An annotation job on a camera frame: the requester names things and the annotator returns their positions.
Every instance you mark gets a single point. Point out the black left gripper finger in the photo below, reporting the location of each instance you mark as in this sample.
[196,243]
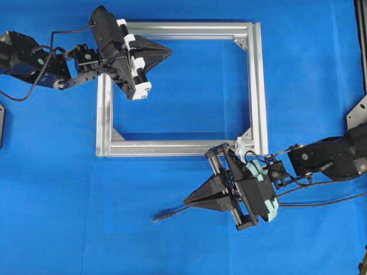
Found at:
[151,60]
[146,46]

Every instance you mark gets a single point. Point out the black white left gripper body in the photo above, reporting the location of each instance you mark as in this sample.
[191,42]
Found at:
[118,60]

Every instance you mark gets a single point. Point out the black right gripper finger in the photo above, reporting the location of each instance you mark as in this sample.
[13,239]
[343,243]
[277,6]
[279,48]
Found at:
[219,202]
[210,192]

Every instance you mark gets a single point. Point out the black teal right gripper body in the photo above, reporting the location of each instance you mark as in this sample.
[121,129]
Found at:
[249,187]

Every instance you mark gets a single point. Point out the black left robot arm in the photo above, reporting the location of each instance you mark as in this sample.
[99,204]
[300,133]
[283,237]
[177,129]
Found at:
[49,66]

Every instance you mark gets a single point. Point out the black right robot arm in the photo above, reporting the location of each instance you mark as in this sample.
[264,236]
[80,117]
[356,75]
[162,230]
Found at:
[339,158]

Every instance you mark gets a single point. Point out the white zip tie loop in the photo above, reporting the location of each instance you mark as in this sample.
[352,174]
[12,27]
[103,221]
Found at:
[240,149]

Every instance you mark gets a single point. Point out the black plate at left edge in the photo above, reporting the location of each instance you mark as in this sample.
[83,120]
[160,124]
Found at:
[2,119]

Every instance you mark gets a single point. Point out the silver aluminium extrusion frame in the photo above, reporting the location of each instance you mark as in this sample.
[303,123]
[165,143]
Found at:
[209,92]

